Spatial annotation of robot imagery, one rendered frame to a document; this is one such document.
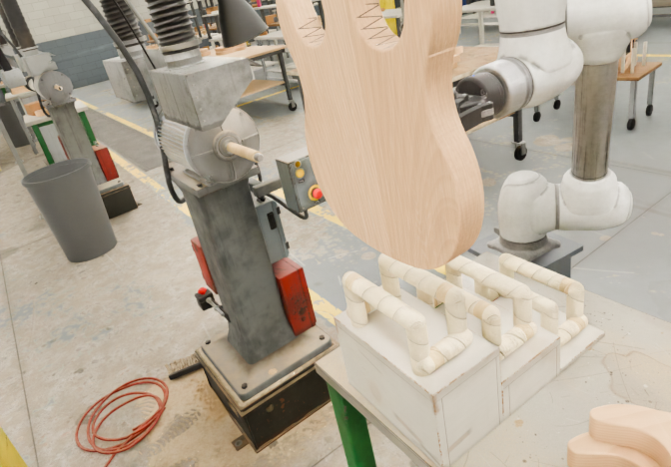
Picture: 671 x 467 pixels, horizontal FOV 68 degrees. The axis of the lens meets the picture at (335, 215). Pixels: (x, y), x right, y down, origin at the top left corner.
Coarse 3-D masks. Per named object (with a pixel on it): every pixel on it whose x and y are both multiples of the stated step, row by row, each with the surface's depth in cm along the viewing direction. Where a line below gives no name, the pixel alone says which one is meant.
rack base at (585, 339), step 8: (504, 304) 113; (512, 304) 113; (536, 312) 109; (560, 312) 108; (536, 320) 107; (560, 320) 105; (584, 328) 102; (592, 328) 102; (576, 336) 101; (584, 336) 100; (592, 336) 100; (600, 336) 100; (568, 344) 99; (576, 344) 99; (584, 344) 98; (592, 344) 99; (560, 352) 98; (568, 352) 97; (576, 352) 97; (584, 352) 98; (560, 360) 96; (568, 360) 96; (560, 368) 94
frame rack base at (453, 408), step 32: (384, 320) 91; (352, 352) 94; (384, 352) 84; (480, 352) 80; (352, 384) 101; (384, 384) 87; (416, 384) 77; (448, 384) 75; (480, 384) 80; (384, 416) 93; (416, 416) 81; (448, 416) 77; (480, 416) 83; (448, 448) 80
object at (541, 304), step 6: (480, 282) 107; (492, 288) 105; (504, 294) 102; (534, 294) 98; (534, 300) 97; (540, 300) 96; (546, 300) 95; (534, 306) 96; (540, 306) 95; (546, 306) 94; (552, 306) 94; (540, 312) 96; (546, 312) 95; (552, 312) 94
